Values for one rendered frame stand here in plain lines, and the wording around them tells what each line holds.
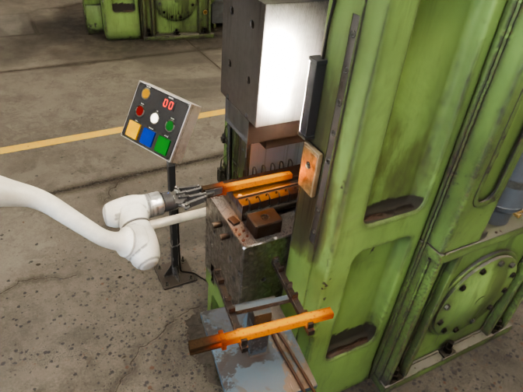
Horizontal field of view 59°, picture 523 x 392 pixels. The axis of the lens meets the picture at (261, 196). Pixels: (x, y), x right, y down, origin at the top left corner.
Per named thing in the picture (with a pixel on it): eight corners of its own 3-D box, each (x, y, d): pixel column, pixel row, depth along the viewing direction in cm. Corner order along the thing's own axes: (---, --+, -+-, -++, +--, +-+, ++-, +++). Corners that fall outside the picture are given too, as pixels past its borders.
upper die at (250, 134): (247, 145, 165) (248, 121, 160) (224, 120, 179) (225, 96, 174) (342, 127, 183) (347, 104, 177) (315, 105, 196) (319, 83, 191)
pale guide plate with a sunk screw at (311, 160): (310, 197, 158) (318, 155, 147) (296, 183, 164) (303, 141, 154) (315, 196, 158) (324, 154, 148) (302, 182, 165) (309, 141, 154)
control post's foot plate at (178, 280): (163, 292, 272) (163, 281, 266) (152, 266, 287) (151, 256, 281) (198, 281, 281) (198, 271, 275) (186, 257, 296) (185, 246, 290)
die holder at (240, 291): (237, 323, 201) (243, 248, 174) (205, 264, 227) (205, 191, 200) (342, 285, 224) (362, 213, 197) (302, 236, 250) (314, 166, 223)
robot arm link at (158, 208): (151, 222, 170) (166, 218, 172) (149, 203, 164) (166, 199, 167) (144, 208, 176) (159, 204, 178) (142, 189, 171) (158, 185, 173)
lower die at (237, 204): (241, 221, 187) (242, 204, 182) (222, 193, 201) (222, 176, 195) (328, 198, 204) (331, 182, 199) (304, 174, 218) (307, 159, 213)
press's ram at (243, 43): (267, 140, 151) (279, 12, 127) (219, 91, 177) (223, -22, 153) (369, 120, 168) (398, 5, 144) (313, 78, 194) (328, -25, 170)
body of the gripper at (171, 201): (159, 204, 178) (182, 197, 181) (166, 217, 172) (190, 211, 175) (157, 187, 173) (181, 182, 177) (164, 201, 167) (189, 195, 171)
